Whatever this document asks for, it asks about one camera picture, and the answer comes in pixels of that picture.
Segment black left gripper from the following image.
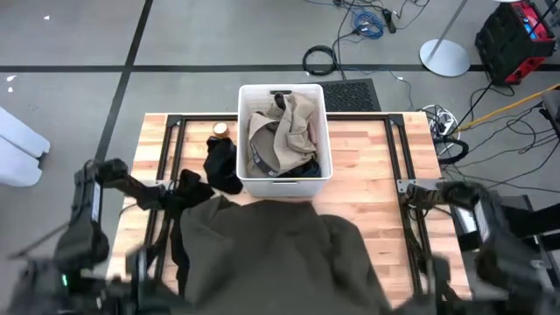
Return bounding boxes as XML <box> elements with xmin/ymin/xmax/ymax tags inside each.
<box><xmin>104</xmin><ymin>247</ymin><xmax>185</xmax><ymax>315</ymax></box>

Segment white plastic laundry basket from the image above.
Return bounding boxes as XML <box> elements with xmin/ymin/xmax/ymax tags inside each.
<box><xmin>235</xmin><ymin>82</ymin><xmax>333</xmax><ymax>198</ymax></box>

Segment black perforated floor mat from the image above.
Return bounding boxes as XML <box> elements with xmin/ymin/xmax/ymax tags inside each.
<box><xmin>321</xmin><ymin>78</ymin><xmax>382</xmax><ymax>113</ymax></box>

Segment thick black looped cable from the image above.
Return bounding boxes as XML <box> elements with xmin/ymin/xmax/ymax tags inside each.
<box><xmin>435</xmin><ymin>136</ymin><xmax>470</xmax><ymax>166</ymax></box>

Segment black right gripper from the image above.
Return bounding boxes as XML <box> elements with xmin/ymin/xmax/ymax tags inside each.
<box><xmin>406</xmin><ymin>255</ymin><xmax>482</xmax><ymax>315</ymax></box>

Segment coiled blue cable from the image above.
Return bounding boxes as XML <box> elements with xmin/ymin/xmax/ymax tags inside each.
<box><xmin>352</xmin><ymin>10</ymin><xmax>385</xmax><ymax>40</ymax></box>

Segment yellow cable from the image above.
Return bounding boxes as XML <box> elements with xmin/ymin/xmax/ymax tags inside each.
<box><xmin>454</xmin><ymin>82</ymin><xmax>560</xmax><ymax>132</ymax></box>

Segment pale blue plastic casing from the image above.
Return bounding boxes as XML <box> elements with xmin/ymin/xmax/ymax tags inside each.
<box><xmin>0</xmin><ymin>107</ymin><xmax>52</xmax><ymax>188</ymax></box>

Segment grey round-base lamp stand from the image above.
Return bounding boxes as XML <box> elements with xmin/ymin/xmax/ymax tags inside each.
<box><xmin>418</xmin><ymin>0</ymin><xmax>472</xmax><ymax>78</ymax></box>

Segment small black garment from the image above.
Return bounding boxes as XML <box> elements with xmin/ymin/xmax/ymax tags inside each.
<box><xmin>203</xmin><ymin>136</ymin><xmax>244</xmax><ymax>196</ymax></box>

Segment navy blue garment with label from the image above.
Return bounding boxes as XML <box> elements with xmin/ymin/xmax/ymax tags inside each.
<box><xmin>279</xmin><ymin>157</ymin><xmax>323</xmax><ymax>179</ymax></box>

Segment red and black equipment case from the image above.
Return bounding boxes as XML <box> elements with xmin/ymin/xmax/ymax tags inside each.
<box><xmin>474</xmin><ymin>0</ymin><xmax>557</xmax><ymax>87</ymax></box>

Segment black side stand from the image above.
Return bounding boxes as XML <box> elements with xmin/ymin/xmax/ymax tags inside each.
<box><xmin>493</xmin><ymin>194</ymin><xmax>560</xmax><ymax>263</ymax></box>

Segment black aluminium table frame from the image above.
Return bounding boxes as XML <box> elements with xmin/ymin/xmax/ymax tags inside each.
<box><xmin>104</xmin><ymin>112</ymin><xmax>473</xmax><ymax>315</ymax></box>

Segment long black garment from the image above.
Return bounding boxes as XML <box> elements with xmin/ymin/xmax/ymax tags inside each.
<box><xmin>168</xmin><ymin>168</ymin><xmax>215</xmax><ymax>298</ymax></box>

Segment white power strip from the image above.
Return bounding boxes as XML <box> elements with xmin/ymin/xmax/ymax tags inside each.
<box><xmin>422</xmin><ymin>103</ymin><xmax>460</xmax><ymax>137</ymax></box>

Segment coiled black cable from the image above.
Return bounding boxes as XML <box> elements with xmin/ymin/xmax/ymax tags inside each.
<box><xmin>302</xmin><ymin>45</ymin><xmax>338</xmax><ymax>76</ymax></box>

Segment dark olive green hoodie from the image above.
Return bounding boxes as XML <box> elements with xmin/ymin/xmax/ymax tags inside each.
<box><xmin>178</xmin><ymin>195</ymin><xmax>395</xmax><ymax>315</ymax></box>

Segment beige khaki trousers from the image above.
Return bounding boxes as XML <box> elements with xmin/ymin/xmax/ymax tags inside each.
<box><xmin>245</xmin><ymin>92</ymin><xmax>319</xmax><ymax>179</ymax></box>

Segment black power strip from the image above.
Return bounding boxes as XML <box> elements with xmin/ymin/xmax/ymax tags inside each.
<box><xmin>382</xmin><ymin>8</ymin><xmax>397</xmax><ymax>34</ymax></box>

